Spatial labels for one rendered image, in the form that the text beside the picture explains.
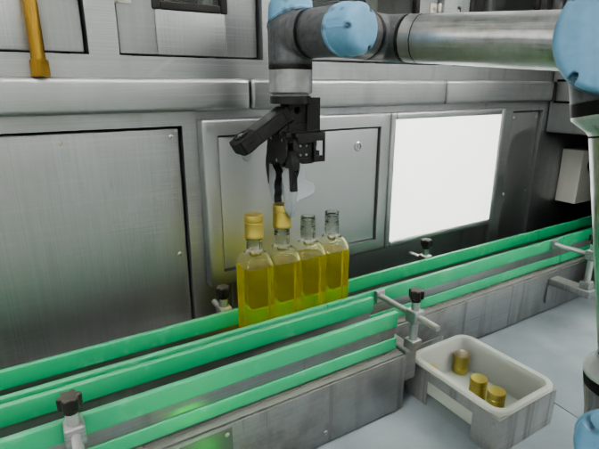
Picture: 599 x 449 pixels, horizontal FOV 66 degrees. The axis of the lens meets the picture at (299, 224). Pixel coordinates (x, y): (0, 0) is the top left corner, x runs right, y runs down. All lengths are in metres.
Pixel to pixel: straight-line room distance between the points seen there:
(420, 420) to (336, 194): 0.51
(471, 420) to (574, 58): 0.67
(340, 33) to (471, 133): 0.72
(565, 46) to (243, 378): 0.61
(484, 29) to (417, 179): 0.58
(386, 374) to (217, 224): 0.44
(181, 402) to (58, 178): 0.43
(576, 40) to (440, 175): 0.82
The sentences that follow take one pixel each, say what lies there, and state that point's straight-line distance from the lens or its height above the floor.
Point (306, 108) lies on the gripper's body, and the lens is 0.83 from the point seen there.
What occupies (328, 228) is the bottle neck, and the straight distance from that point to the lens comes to 0.91.
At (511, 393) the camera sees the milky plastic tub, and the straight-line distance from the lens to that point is 1.10.
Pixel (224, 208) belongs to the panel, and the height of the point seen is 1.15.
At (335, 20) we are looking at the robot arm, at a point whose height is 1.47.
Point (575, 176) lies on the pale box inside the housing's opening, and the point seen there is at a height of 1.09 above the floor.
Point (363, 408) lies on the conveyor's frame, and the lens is 0.94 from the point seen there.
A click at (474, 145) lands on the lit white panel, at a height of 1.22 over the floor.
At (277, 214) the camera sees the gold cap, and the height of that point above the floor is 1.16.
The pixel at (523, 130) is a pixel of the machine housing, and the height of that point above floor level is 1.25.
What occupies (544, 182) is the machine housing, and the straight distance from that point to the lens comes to 1.75.
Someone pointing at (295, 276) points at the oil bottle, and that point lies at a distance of 0.87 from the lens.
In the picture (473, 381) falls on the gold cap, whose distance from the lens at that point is 1.04.
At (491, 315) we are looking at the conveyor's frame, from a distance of 1.31.
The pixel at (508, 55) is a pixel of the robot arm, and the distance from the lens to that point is 0.72.
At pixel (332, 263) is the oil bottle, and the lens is 0.92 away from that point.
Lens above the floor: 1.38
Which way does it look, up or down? 17 degrees down
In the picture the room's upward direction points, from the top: straight up
